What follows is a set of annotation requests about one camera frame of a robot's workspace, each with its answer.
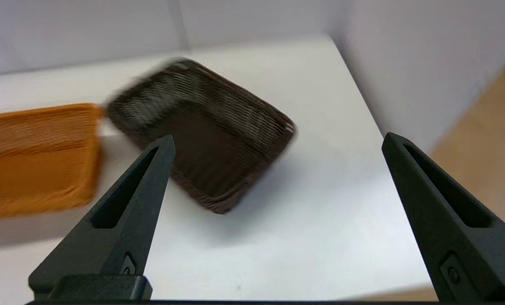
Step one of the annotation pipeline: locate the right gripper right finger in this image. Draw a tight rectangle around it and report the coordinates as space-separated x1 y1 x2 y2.
381 132 505 302

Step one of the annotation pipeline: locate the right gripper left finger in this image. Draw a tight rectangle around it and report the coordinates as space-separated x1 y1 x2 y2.
28 135 177 295

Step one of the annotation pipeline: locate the orange wicker basket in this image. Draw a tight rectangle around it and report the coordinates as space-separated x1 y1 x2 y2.
0 103 105 220

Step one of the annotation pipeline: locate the dark brown wicker basket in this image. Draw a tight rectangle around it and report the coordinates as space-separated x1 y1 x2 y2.
105 58 297 214

